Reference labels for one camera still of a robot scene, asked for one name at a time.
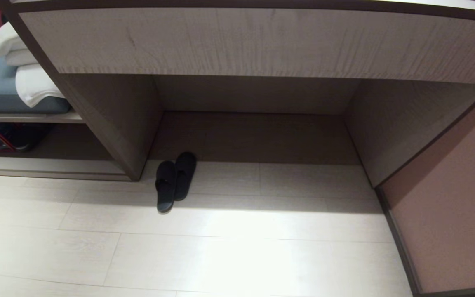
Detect wooden bench shelf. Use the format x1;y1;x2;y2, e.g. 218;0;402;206
0;111;133;182

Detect black slipper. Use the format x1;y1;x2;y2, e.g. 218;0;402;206
174;151;198;202
155;160;177;214

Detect wooden desk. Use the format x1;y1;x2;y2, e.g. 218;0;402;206
0;0;475;189

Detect white folded towel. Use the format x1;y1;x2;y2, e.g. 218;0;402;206
15;63;66;108

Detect grey bench cushion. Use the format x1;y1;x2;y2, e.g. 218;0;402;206
0;56;72;115

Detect white folded towels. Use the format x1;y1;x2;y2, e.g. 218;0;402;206
0;22;38;67

